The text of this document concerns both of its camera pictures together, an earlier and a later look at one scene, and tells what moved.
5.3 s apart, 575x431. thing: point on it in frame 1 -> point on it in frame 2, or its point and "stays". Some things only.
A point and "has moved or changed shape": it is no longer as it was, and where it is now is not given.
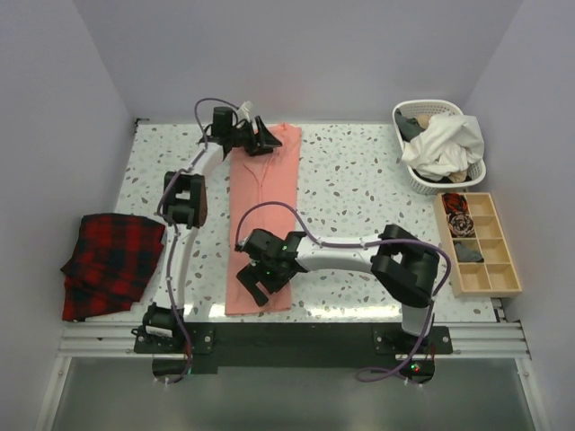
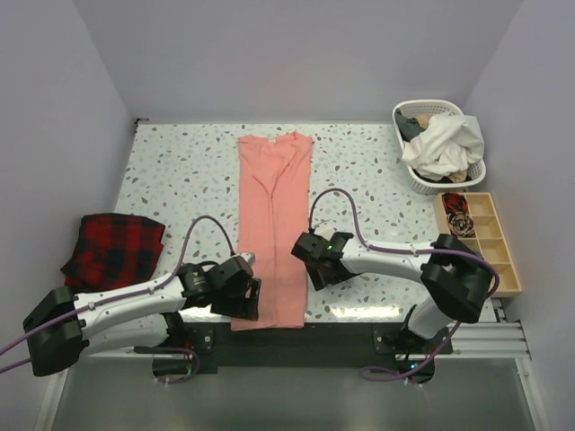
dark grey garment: [409, 128] stays
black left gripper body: [244, 136] -> [234, 303]
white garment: [450, 145] stays
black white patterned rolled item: [462, 225] stays
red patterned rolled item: [455, 203] stays
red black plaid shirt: [114, 260] stays
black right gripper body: [264, 268] -> [315, 277]
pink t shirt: [264, 194] has moved or changed shape
